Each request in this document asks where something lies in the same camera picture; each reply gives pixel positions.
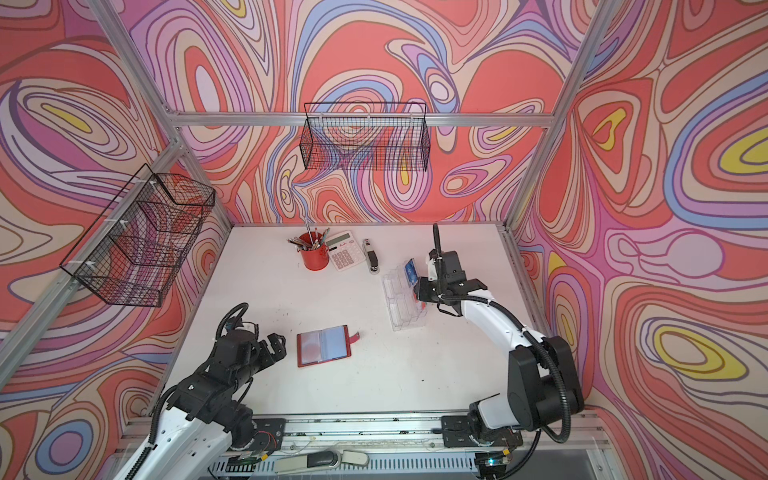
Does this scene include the red white credit card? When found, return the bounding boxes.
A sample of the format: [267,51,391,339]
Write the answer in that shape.
[297,331,324,366]

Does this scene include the red leather card holder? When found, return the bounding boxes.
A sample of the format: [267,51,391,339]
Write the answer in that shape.
[296,325,361,368]

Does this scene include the clear plastic card tray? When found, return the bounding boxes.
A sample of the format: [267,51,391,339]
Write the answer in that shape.
[382,261,426,332]

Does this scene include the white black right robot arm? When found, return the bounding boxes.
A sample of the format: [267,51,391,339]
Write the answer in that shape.
[414,246,584,444]

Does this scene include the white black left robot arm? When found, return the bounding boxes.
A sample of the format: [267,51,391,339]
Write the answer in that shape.
[115,302,286,479]

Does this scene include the blue credit card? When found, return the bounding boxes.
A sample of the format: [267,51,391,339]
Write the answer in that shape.
[404,258,419,287]

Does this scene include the black silver stapler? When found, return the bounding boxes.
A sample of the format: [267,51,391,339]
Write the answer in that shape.
[363,239,380,275]

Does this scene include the red pen cup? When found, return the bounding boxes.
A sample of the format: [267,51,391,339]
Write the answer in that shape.
[300,245,330,271]

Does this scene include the pens in cup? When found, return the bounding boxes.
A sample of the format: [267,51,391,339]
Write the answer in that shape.
[287,228,330,252]

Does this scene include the white calculator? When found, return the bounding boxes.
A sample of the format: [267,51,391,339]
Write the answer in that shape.
[326,230,366,272]

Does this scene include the grey foot pedal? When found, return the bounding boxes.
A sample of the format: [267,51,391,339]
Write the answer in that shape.
[274,450,370,475]

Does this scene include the black wire basket left wall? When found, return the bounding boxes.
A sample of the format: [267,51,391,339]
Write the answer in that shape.
[59,164,216,307]

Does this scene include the black wire basket wall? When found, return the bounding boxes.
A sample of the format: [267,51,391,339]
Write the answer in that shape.
[299,101,431,172]
[59,164,216,307]

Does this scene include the black wire basket back wall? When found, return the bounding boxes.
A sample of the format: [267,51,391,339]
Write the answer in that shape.
[299,101,431,172]

